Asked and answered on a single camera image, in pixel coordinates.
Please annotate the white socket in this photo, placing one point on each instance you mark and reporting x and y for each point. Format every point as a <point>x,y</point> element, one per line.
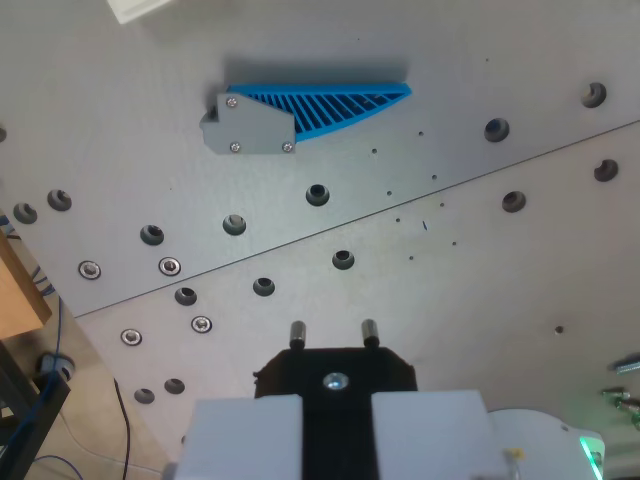
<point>135,7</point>

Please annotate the black plug with metal pins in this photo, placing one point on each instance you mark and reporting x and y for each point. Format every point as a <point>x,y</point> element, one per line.
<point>345,365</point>

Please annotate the silver bolt with washer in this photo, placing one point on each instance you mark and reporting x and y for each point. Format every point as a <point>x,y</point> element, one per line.
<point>89,270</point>
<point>131,337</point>
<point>169,266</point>
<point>201,324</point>

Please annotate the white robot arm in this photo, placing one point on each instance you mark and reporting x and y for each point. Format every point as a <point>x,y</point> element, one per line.
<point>545,445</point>

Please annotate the loose silver bolt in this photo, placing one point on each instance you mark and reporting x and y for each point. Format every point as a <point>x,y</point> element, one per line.
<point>622,398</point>

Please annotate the loose silver threaded screw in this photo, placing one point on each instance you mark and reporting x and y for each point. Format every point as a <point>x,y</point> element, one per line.
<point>626,367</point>

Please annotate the black metal frame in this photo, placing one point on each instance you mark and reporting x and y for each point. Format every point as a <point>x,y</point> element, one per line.
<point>25,415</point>

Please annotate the blue ribbed wedge, grey mount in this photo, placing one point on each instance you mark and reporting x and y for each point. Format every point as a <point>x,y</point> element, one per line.
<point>260,127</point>

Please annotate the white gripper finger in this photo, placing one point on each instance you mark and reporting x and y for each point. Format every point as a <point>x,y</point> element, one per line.
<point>430,435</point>
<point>240,440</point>

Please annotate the wooden board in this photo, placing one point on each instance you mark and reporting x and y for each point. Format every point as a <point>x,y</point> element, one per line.
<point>20,295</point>

